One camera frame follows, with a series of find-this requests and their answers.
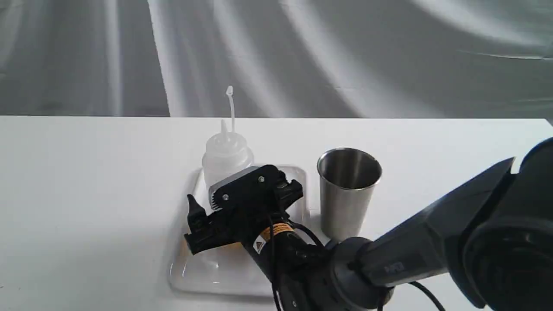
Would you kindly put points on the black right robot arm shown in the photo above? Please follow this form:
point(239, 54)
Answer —
point(492, 235)

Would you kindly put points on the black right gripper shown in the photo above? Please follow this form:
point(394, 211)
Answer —
point(253, 223)

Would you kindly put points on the white rectangular plastic tray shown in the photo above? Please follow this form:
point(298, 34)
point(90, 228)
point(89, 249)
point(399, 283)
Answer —
point(229, 270)

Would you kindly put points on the clear plastic squeeze bottle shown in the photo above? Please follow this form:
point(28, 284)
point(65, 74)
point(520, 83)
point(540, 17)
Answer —
point(226, 153)

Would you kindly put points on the stainless steel cup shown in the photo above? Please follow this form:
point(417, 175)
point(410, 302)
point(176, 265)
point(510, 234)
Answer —
point(348, 177)

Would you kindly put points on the grey draped backdrop cloth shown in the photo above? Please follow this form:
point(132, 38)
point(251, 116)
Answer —
point(284, 58)

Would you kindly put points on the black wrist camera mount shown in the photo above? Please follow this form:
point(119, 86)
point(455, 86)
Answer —
point(246, 184)

